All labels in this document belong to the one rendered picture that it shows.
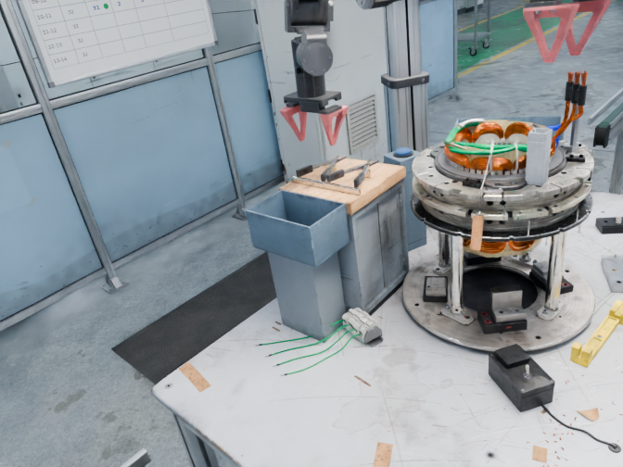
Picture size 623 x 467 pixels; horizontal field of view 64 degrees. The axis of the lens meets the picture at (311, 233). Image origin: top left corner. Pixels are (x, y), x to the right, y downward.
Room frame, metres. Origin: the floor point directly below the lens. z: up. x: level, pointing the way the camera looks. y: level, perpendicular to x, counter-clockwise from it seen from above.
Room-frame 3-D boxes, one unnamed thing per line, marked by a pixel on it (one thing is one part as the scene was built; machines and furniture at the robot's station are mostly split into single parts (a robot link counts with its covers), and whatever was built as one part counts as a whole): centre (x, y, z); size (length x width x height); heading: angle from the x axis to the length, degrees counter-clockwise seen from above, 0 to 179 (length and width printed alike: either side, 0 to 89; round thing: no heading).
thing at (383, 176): (0.99, -0.08, 1.05); 0.20 x 0.19 x 0.02; 136
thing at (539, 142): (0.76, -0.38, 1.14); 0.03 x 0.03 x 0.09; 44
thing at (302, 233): (0.88, 0.02, 0.92); 0.17 x 0.11 x 0.28; 46
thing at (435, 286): (0.88, -0.25, 0.83); 0.05 x 0.04 x 0.02; 162
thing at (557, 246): (0.77, -0.45, 0.91); 0.02 x 0.02 x 0.21
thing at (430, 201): (0.80, -0.25, 1.06); 0.09 x 0.04 x 0.01; 44
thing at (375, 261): (0.99, -0.08, 0.91); 0.19 x 0.19 x 0.26; 46
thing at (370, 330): (0.82, -0.07, 0.80); 0.10 x 0.05 x 0.04; 27
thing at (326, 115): (0.98, -0.06, 1.19); 0.07 x 0.07 x 0.09; 46
